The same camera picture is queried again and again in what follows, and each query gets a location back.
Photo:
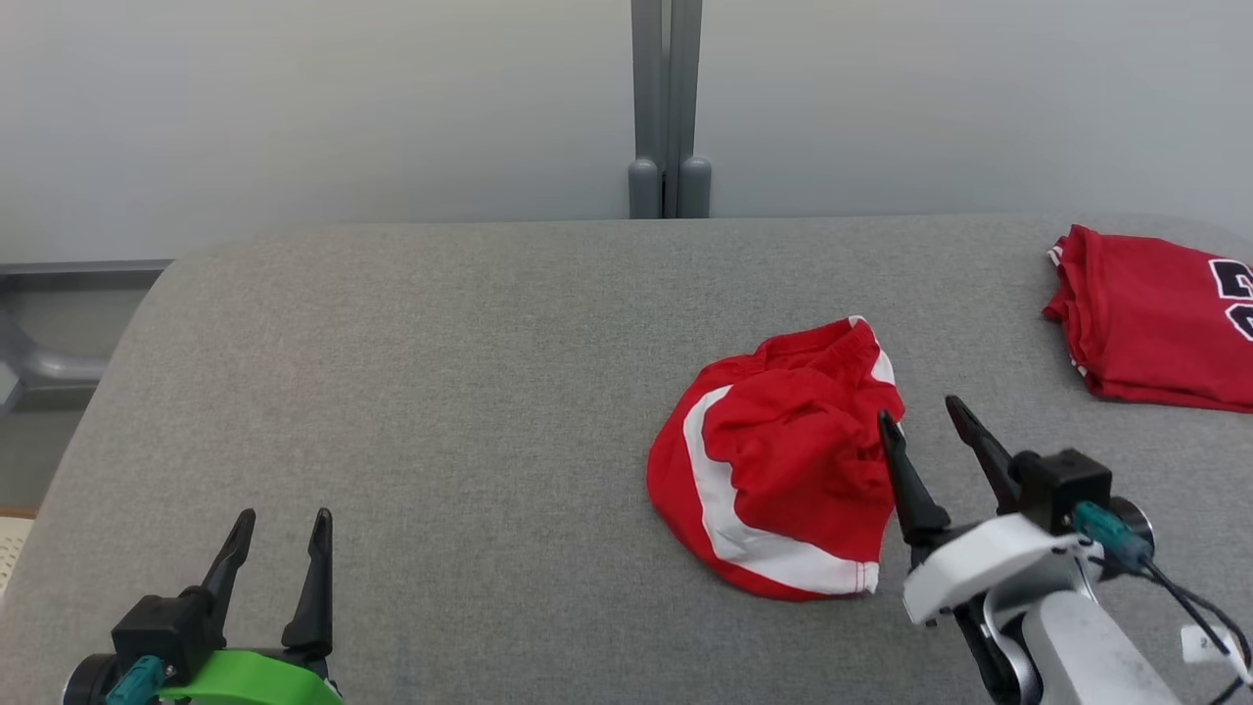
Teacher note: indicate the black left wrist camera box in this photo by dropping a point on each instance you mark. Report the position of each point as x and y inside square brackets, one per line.
[166, 627]

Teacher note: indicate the red shorts white stripe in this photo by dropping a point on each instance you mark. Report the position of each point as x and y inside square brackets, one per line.
[793, 441]

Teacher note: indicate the cream perforated basket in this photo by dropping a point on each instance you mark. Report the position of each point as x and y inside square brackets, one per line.
[15, 553]

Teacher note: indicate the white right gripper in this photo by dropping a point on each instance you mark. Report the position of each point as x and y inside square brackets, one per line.
[989, 563]

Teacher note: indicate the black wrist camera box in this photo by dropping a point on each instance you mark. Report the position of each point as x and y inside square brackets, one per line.
[166, 627]
[1062, 485]

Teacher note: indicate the grey metal pipe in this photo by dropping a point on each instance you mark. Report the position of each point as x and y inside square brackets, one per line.
[49, 367]

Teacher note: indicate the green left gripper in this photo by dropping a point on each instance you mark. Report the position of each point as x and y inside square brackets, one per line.
[255, 681]

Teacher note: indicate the grey metal frame rail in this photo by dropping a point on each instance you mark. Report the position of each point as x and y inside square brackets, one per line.
[78, 266]

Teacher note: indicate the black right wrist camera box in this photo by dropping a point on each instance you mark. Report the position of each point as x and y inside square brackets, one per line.
[1062, 485]

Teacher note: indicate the grey vertical partition post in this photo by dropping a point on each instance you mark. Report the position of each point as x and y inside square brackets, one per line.
[671, 98]

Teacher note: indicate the red basketball jersey white trim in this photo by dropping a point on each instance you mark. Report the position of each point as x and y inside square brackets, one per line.
[1145, 323]

